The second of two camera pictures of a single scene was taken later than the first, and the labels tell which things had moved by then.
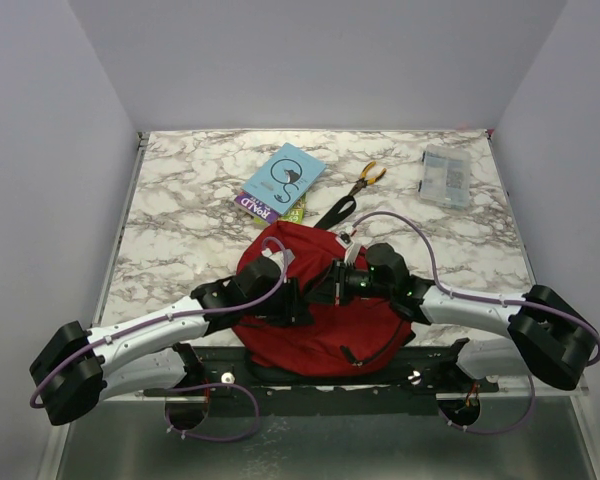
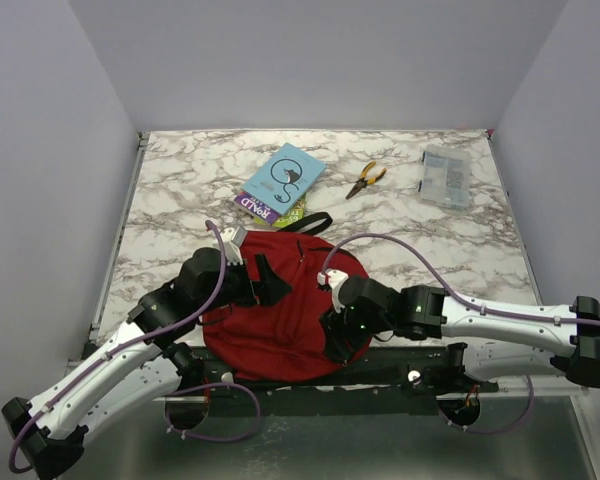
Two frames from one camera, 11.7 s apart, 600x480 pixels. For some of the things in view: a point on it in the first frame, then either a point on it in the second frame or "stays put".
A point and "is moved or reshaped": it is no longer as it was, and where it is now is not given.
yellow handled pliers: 362,182 stays put
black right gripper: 334,289 to 336,331
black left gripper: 294,310 to 269,290
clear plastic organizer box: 445,176 stays put
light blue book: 284,178 stays put
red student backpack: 340,336 is moved or reshaped
